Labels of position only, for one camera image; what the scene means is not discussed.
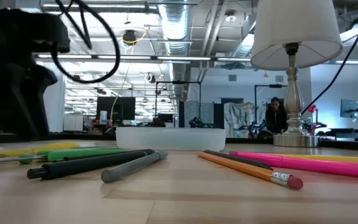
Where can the white canister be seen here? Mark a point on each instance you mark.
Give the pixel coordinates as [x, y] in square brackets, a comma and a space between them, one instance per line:
[103, 117]

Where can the yellow highlighter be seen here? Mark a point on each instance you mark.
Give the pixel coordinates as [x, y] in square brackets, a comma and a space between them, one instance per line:
[57, 145]
[337, 158]

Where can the black computer monitor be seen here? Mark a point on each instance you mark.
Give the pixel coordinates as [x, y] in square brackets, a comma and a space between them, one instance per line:
[117, 109]

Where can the white cabinet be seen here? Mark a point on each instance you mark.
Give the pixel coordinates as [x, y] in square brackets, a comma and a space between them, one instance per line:
[73, 123]

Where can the orange pencil with eraser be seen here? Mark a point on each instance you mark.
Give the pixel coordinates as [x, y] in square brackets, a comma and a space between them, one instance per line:
[244, 169]

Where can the slim black pen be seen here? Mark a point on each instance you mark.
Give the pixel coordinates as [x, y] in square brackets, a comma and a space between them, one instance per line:
[238, 159]

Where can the pink highlighter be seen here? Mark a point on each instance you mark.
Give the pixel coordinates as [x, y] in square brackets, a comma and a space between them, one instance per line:
[306, 164]

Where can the monitor on arm mount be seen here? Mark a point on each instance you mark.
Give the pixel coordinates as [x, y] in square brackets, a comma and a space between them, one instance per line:
[350, 108]

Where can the black ceiling device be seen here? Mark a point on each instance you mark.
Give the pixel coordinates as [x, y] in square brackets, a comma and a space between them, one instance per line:
[130, 35]

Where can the person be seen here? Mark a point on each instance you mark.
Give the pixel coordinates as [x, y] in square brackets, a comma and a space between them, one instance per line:
[276, 119]

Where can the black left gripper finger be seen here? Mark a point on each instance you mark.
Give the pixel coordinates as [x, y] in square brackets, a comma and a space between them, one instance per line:
[33, 99]

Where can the grey pen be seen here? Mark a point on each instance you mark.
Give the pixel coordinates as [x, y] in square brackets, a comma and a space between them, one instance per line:
[129, 168]

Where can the white shade silver table lamp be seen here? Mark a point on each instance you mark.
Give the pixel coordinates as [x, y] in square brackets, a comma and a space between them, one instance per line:
[294, 31]

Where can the patterned cloth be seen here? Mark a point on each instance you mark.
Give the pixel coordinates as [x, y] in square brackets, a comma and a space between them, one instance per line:
[241, 118]

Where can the clear plastic supply box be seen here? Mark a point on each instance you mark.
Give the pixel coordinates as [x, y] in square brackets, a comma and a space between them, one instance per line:
[169, 139]

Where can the green highlighter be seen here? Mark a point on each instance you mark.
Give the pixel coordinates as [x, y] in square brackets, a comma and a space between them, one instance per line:
[79, 154]

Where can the black aluminium table frame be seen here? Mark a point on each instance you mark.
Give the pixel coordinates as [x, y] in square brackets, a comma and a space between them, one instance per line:
[73, 136]

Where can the red desk lamp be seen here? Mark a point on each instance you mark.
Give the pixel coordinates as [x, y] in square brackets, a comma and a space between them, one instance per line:
[312, 109]

